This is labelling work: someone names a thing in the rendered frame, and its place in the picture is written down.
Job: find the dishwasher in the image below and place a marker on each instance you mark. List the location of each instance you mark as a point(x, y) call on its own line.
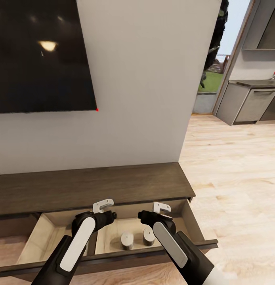
point(255, 104)

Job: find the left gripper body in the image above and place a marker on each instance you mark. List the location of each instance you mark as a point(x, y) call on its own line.
point(106, 218)

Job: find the pillar candle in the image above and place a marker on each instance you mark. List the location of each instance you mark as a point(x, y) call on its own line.
point(127, 240)
point(148, 236)

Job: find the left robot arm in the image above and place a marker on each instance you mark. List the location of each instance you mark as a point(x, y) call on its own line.
point(59, 269)

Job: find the fixed window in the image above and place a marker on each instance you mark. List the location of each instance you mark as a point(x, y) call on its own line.
point(230, 25)

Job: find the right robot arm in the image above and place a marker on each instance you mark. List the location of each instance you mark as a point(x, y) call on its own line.
point(193, 265)

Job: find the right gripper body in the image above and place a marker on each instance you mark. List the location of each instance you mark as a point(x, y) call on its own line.
point(146, 217)

